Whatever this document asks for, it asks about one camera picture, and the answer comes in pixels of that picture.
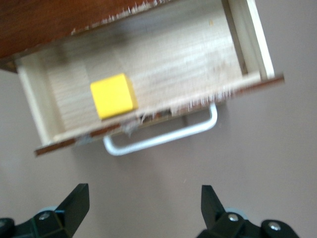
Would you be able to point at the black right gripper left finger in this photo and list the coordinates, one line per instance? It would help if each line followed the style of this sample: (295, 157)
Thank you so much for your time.
(71, 210)

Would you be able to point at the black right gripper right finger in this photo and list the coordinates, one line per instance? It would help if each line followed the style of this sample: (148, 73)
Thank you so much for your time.
(210, 210)

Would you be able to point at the yellow block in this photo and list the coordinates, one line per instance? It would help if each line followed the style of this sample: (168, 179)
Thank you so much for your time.
(112, 96)

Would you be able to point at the dark wooden cabinet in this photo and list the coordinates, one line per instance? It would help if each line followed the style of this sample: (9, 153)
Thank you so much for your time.
(49, 19)

